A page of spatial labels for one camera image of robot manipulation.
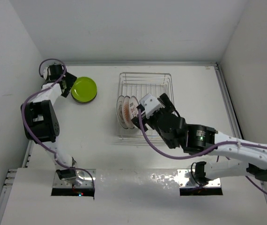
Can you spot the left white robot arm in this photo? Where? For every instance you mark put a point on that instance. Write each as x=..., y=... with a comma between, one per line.
x=40, y=121

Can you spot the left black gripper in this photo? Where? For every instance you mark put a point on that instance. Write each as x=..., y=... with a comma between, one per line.
x=70, y=80

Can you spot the dark grey blue plate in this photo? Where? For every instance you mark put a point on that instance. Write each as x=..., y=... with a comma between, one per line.
x=84, y=98

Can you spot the metal base plate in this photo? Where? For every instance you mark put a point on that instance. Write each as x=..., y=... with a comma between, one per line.
x=77, y=179
x=185, y=180

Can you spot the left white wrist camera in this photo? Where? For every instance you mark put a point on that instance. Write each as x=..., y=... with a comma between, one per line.
x=46, y=73

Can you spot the metal wire dish rack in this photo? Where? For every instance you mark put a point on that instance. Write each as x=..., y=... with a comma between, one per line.
x=139, y=84

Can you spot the white plate dark pattern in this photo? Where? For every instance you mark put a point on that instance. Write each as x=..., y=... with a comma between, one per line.
x=119, y=112

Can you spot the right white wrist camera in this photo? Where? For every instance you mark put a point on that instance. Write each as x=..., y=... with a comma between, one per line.
x=151, y=104

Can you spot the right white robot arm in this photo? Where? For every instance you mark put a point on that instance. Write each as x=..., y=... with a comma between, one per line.
x=244, y=158

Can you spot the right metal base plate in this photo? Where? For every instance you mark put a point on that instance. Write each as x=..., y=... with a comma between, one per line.
x=185, y=180

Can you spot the white plate colourful print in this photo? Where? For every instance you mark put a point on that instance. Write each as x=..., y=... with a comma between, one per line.
x=133, y=111

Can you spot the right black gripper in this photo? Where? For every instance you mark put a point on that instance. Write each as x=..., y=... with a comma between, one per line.
x=168, y=106

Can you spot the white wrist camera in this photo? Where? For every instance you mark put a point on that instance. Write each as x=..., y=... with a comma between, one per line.
x=46, y=73
x=151, y=104

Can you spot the white plate orange flower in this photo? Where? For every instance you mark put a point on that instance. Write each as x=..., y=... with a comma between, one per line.
x=126, y=112

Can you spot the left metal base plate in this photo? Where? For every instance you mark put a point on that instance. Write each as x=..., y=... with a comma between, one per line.
x=77, y=179

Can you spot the aluminium table frame rail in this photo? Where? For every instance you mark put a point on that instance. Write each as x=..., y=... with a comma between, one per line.
x=133, y=186

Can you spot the green plate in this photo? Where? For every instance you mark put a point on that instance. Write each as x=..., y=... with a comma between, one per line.
x=84, y=85

